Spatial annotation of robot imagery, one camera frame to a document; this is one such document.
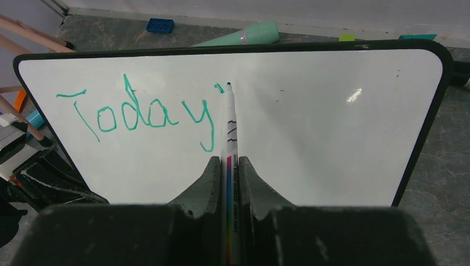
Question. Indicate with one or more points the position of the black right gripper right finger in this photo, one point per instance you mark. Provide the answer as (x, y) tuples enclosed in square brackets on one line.
[(277, 232)]

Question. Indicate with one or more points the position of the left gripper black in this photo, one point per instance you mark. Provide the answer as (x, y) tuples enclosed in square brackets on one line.
[(47, 179)]

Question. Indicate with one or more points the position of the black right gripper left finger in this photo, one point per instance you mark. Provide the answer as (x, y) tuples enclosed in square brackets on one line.
[(185, 231)]

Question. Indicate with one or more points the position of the green capped whiteboard marker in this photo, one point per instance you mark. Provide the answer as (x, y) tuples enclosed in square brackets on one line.
[(231, 254)]

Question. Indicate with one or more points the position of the white whiteboard black frame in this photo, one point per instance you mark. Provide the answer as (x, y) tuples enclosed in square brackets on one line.
[(324, 124)]

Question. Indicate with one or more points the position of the orange piece left edge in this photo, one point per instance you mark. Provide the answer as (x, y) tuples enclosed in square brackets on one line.
[(20, 100)]

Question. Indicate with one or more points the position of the blue lego brick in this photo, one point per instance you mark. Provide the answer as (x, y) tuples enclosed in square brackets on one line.
[(158, 25)]

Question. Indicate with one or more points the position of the mint green tube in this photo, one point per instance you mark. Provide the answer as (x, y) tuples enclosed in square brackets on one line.
[(260, 33)]

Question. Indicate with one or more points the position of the lime green small block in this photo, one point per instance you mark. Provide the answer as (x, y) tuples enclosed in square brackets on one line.
[(346, 38)]

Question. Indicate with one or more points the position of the teal small block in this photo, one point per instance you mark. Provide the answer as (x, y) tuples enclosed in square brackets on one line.
[(418, 36)]

